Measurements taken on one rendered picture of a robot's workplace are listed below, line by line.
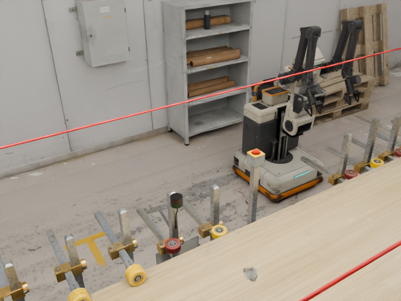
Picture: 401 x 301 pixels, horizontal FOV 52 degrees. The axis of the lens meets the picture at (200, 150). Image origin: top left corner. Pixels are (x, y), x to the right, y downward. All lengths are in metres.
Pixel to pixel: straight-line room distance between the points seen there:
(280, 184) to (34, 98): 2.53
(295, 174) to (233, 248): 1.87
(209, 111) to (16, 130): 2.30
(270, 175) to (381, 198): 1.41
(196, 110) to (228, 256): 3.38
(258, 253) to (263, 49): 3.88
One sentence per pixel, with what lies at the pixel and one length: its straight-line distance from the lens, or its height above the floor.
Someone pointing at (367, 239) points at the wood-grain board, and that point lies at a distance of 2.23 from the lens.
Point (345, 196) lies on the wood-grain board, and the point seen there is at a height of 0.90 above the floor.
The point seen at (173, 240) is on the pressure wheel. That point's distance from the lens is 2.08.
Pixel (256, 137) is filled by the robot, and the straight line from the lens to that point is 3.75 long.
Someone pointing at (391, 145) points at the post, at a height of 0.90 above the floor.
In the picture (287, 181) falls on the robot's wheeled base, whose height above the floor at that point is 0.24.
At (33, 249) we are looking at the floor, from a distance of 3.62.
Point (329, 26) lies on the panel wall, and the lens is 6.34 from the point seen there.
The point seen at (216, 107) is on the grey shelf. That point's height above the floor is 0.15.
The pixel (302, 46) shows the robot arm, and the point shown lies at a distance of 3.16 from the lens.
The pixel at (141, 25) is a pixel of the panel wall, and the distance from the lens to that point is 4.55.
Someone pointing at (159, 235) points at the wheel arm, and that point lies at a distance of 2.18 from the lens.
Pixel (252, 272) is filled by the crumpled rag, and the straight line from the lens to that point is 1.93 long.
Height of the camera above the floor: 2.30
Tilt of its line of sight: 30 degrees down
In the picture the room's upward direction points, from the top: 1 degrees counter-clockwise
